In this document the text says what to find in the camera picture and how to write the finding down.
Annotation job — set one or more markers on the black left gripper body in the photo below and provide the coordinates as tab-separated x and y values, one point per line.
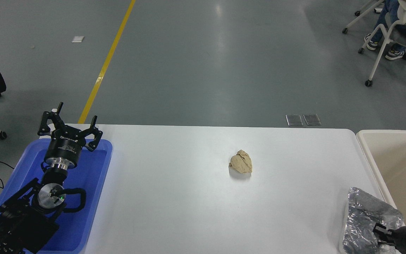
63	148

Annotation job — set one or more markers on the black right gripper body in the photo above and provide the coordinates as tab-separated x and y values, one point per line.
404	239

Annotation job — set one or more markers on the silver foil plate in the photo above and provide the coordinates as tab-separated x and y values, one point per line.
361	218

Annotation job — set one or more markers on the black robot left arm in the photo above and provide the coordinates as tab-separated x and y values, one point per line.
19	222

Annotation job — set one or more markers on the metal floor plate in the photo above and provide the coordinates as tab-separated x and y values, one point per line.
294	120
312	119

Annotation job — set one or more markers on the blue plastic tray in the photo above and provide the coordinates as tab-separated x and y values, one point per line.
90	183

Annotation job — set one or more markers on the large pale bin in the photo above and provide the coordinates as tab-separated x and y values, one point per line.
400	158

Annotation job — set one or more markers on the crumpled tan paper ball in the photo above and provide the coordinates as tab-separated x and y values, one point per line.
241	163

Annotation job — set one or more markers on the white wheeled chair base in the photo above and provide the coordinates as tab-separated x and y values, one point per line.
361	14

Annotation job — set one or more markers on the white frame wheeled chair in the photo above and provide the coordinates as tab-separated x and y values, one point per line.
386	33

